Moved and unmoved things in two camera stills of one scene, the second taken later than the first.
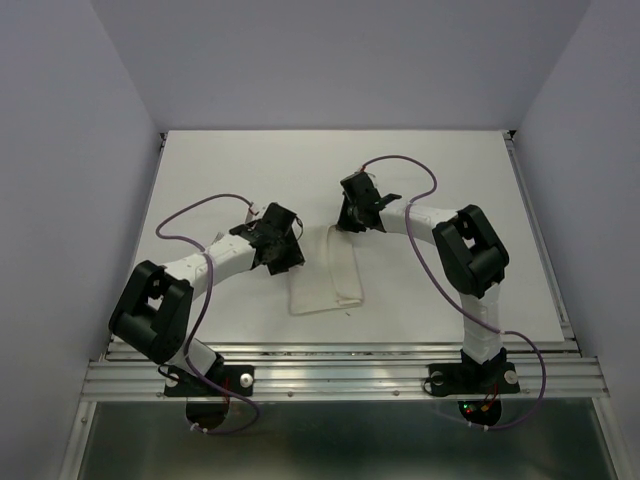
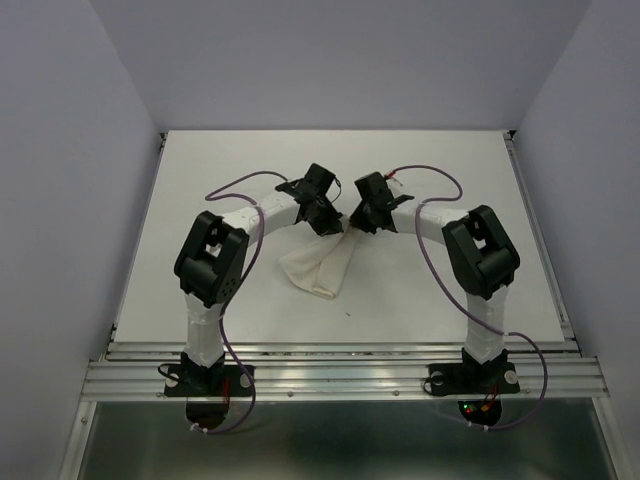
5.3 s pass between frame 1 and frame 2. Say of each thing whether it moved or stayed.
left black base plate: stayed
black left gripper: moved
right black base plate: stayed
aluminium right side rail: stayed
